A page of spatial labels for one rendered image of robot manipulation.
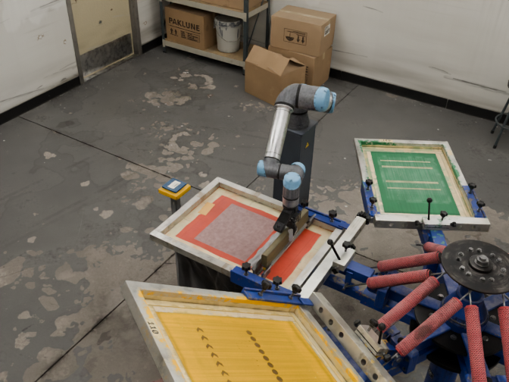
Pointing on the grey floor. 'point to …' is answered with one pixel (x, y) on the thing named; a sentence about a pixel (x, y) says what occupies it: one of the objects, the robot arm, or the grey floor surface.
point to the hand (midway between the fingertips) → (285, 239)
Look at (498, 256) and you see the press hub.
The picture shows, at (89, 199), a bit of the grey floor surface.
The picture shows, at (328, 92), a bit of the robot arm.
